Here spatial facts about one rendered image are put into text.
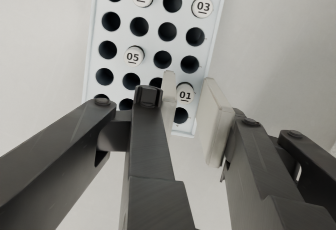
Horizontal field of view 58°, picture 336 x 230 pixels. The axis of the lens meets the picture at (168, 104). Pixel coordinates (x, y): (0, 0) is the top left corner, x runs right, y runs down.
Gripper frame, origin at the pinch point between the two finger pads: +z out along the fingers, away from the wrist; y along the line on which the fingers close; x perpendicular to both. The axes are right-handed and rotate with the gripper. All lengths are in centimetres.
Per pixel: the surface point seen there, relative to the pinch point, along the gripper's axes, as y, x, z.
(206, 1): 0.1, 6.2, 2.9
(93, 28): -6.8, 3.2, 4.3
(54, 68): -10.4, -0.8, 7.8
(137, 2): -4.0, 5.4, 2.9
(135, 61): -3.6, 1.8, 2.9
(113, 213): -4.0, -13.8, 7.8
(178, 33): -1.2, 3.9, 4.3
